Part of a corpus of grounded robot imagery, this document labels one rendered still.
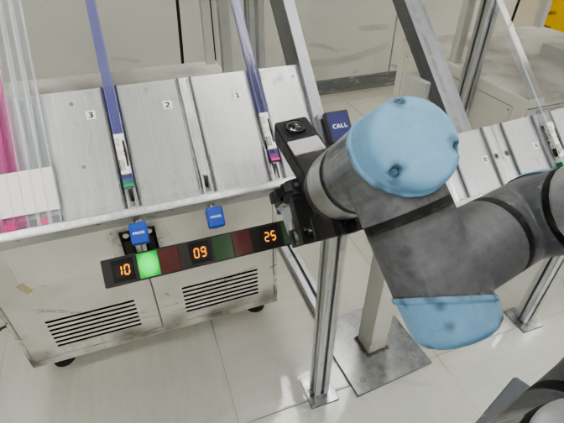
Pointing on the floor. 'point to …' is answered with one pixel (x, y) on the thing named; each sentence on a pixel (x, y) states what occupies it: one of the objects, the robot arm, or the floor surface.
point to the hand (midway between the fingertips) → (287, 201)
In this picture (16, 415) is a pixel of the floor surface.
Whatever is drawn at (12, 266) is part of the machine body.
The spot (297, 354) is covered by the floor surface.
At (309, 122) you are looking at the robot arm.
